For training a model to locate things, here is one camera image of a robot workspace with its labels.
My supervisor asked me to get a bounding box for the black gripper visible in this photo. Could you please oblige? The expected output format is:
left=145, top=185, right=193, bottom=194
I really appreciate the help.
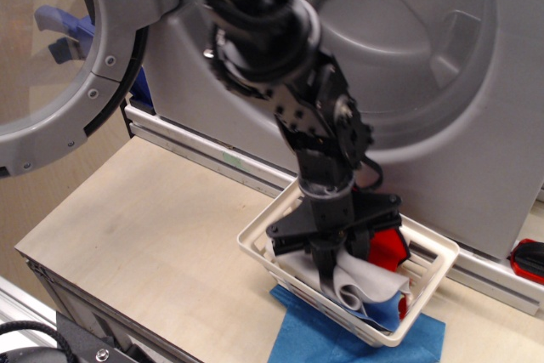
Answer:
left=266, top=187, right=402, bottom=293

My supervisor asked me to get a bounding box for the grey felt cloth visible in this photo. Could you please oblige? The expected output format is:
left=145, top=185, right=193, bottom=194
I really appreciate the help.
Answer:
left=265, top=241, right=412, bottom=315

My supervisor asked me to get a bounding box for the red cloth with dark trim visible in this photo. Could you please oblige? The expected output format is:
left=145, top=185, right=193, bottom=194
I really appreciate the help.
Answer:
left=368, top=228, right=411, bottom=272

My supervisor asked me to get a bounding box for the blue felt cloth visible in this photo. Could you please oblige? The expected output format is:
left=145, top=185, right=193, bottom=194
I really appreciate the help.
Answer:
left=343, top=292, right=403, bottom=332

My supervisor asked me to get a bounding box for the white plastic laundry basket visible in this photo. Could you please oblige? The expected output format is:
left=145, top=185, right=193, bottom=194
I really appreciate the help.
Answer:
left=237, top=180, right=460, bottom=348

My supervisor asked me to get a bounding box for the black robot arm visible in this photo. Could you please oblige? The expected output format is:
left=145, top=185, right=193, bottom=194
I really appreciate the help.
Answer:
left=204, top=0, right=401, bottom=282

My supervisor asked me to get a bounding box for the grey toy washing machine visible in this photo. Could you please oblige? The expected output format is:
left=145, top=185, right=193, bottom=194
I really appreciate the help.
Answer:
left=144, top=0, right=543, bottom=258

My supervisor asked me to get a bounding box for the blue cloth under basket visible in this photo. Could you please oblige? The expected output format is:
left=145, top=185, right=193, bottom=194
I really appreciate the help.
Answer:
left=269, top=286, right=446, bottom=363

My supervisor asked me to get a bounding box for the red and black clamp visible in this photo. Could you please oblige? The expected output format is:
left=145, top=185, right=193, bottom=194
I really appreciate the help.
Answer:
left=509, top=239, right=543, bottom=285

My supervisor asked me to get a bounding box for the blue clamp behind door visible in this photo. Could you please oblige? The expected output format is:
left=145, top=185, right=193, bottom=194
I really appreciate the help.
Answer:
left=34, top=5, right=95, bottom=65

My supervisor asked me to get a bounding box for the grey round washer door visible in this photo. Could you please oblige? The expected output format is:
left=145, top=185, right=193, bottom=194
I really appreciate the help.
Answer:
left=1, top=0, right=179, bottom=178

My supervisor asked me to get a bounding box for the aluminium extrusion rail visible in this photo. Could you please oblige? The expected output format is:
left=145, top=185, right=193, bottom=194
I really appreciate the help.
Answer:
left=122, top=104, right=543, bottom=315

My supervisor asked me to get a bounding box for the black metal bracket with bolt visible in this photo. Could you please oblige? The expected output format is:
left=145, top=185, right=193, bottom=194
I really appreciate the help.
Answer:
left=56, top=312, right=153, bottom=363

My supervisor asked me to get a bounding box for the aluminium frame rail lower left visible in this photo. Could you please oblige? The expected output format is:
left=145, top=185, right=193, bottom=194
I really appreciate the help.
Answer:
left=1, top=277, right=57, bottom=352

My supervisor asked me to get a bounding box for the black braided cable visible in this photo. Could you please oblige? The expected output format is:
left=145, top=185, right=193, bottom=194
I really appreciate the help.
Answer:
left=0, top=319, right=77, bottom=363

